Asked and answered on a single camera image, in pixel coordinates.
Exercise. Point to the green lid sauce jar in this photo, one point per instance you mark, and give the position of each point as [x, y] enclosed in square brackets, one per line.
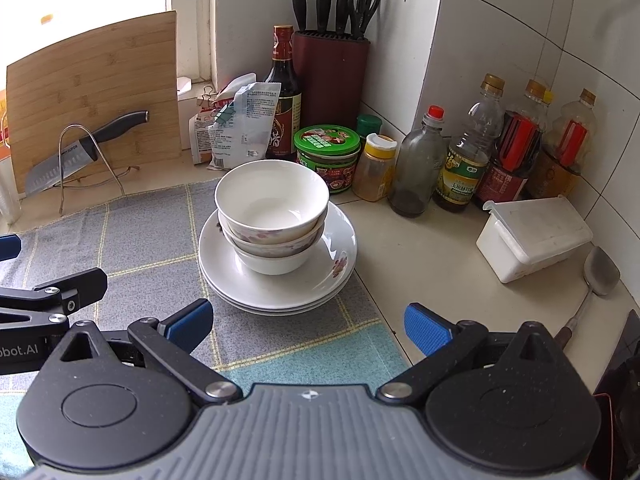
[327, 160]

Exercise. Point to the white printed plastic bag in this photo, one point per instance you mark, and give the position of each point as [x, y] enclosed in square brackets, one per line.
[245, 125]

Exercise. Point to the dark soy sauce bottle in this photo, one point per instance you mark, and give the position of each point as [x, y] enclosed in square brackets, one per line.
[282, 110]

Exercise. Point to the yellow lid spice jar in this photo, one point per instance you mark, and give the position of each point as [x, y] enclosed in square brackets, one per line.
[377, 167]

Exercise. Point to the black kitchen scissors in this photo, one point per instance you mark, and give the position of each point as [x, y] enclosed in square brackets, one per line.
[364, 7]

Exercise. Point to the white plastic container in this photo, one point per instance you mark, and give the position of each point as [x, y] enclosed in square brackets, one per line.
[530, 235]

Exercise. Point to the white plate fruit print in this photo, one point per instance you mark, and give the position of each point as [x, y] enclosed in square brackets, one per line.
[270, 302]
[335, 240]
[270, 311]

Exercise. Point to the grey checked cloth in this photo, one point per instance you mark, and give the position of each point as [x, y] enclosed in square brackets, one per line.
[150, 250]

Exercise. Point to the metal binder clip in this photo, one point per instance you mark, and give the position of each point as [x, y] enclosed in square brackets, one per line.
[206, 96]

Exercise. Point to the black appliance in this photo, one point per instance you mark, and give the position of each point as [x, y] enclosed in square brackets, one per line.
[620, 385]

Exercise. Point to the glass bottle red cap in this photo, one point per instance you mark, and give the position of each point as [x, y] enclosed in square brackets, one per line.
[417, 170]

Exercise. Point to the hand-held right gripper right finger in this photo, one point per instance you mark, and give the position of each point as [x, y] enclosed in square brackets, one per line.
[425, 327]

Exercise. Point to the dark red knife block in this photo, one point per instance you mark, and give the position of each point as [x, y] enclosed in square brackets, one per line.
[330, 80]

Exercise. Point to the bamboo cutting board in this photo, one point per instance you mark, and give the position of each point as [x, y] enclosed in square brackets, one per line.
[100, 85]

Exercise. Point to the small green cap jar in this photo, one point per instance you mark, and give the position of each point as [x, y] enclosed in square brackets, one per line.
[369, 124]

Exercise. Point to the plain white bowl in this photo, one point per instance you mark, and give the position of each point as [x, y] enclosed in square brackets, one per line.
[272, 265]

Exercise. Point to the metal spatula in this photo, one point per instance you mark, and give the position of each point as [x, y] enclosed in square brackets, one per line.
[597, 270]

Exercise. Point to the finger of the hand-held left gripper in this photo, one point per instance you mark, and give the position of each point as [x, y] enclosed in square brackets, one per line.
[75, 285]
[9, 247]

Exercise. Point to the oil bottle green label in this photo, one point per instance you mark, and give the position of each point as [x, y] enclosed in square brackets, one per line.
[467, 155]

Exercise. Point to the red and white bag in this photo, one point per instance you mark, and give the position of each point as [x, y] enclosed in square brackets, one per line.
[200, 135]

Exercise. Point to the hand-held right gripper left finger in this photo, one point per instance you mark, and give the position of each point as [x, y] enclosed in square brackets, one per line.
[190, 322]

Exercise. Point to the white bowl floral print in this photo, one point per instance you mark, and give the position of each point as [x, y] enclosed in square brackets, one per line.
[280, 251]
[270, 205]

